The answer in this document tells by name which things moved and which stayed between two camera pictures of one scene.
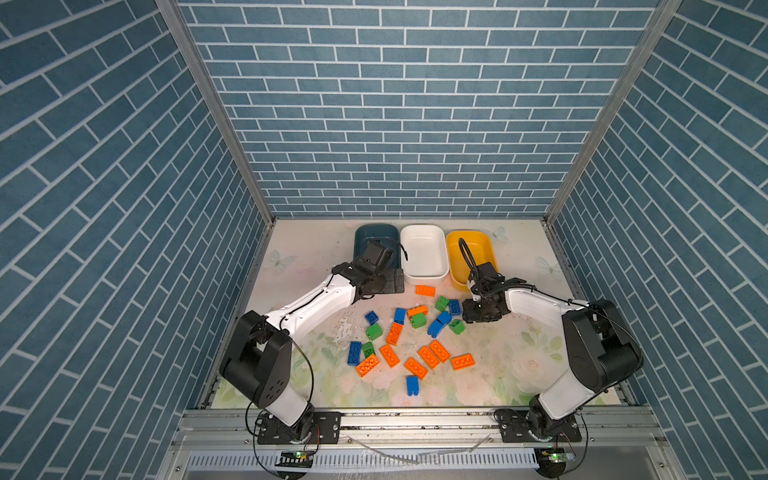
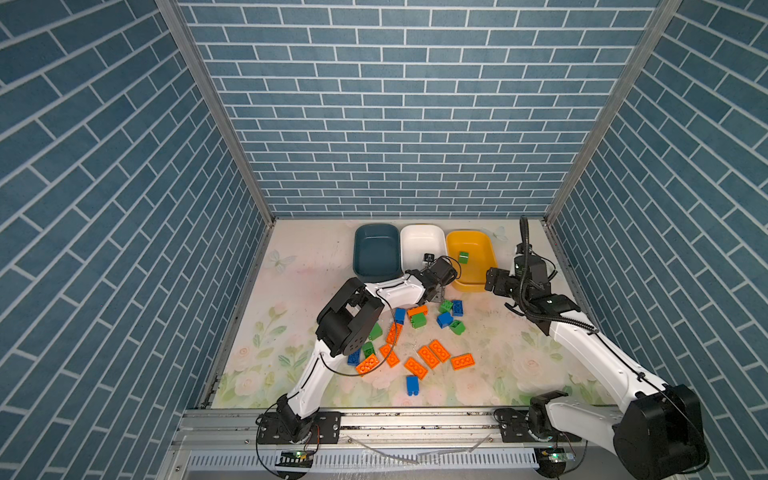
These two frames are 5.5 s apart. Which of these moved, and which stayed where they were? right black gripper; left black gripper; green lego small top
Moved: right black gripper; left black gripper
Stayed: green lego small top
